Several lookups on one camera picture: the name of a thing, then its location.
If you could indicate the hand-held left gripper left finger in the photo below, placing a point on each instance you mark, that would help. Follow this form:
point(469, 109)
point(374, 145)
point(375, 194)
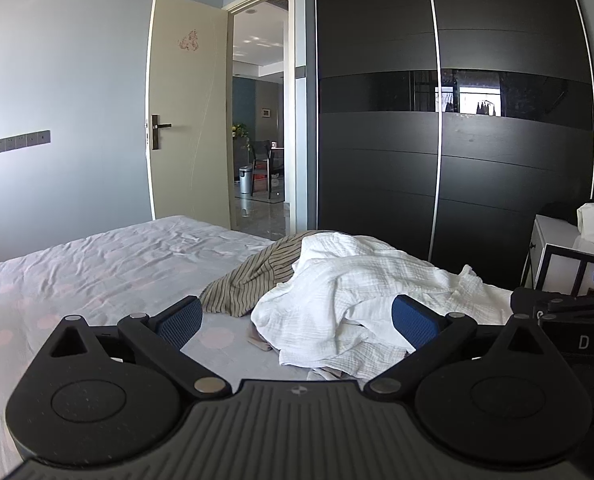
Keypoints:
point(179, 322)

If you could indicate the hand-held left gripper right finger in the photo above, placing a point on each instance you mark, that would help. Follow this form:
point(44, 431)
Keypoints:
point(414, 322)

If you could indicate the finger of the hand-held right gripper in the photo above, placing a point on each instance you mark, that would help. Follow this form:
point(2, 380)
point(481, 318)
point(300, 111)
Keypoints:
point(529, 305)

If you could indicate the white crinkled garment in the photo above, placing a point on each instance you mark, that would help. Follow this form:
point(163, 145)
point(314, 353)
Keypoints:
point(357, 285)

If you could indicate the white nightstand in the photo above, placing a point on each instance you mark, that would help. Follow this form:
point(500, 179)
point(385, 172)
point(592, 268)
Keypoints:
point(552, 240)

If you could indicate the striped garment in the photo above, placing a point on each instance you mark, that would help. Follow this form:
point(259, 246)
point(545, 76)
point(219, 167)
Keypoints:
point(247, 280)

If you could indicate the black item on nightstand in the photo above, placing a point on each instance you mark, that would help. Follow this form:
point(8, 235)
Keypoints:
point(557, 211)

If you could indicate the bed with dotted white sheet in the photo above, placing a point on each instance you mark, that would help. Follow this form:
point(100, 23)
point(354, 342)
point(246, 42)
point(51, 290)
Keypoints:
point(92, 270)

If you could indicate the metal trash bin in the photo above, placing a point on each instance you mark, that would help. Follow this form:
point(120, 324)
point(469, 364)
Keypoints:
point(246, 180)

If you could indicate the black sliding wardrobe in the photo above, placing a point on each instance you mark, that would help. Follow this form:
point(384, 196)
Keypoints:
point(377, 160)

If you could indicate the dark chair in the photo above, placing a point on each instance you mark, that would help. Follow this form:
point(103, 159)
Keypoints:
point(264, 157)

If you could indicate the cream door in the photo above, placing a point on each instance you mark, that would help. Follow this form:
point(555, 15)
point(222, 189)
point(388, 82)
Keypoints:
point(187, 135)

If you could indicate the potted plant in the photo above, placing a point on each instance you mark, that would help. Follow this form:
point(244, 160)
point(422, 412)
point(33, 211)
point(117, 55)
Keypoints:
point(239, 131)

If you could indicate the grey wall switch panel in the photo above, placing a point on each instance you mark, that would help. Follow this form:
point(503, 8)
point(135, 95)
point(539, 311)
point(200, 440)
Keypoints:
point(23, 141)

